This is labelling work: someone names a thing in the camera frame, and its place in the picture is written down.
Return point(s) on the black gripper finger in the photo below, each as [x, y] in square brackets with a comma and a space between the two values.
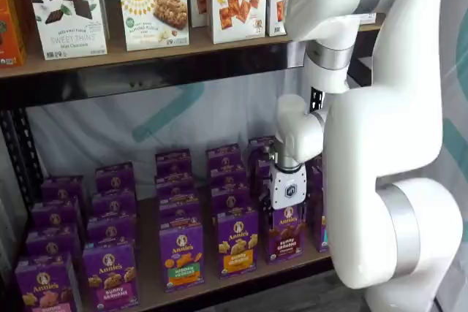
[305, 210]
[267, 198]

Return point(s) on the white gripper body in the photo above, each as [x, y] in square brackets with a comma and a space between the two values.
[290, 189]

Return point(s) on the purple Annie's box brown label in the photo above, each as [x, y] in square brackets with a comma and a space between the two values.
[261, 169]
[287, 242]

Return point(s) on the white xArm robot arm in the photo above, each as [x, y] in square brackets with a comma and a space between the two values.
[365, 144]

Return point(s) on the purple Annie's box teal label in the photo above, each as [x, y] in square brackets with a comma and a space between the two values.
[316, 224]
[316, 180]

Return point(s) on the purple Annie's box yellow label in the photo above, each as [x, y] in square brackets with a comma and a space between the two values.
[237, 246]
[226, 178]
[230, 200]
[223, 156]

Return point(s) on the purple Annie's box green label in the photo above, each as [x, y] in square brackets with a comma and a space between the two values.
[179, 213]
[175, 186]
[172, 162]
[181, 257]

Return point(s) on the purple Annie's box violet label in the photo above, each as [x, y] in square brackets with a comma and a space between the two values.
[109, 229]
[113, 202]
[115, 177]
[109, 275]

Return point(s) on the black metal shelf rack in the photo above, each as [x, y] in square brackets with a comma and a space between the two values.
[146, 82]

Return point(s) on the purple Annie's box pink label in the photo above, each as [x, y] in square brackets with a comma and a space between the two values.
[62, 189]
[44, 286]
[55, 215]
[51, 242]

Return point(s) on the Simple Mills bar box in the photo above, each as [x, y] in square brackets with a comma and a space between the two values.
[153, 12]

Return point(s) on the white Sweet Thins box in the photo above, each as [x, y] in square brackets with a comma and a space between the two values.
[66, 16]

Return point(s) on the orange snack box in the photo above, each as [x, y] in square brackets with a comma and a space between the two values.
[11, 16]

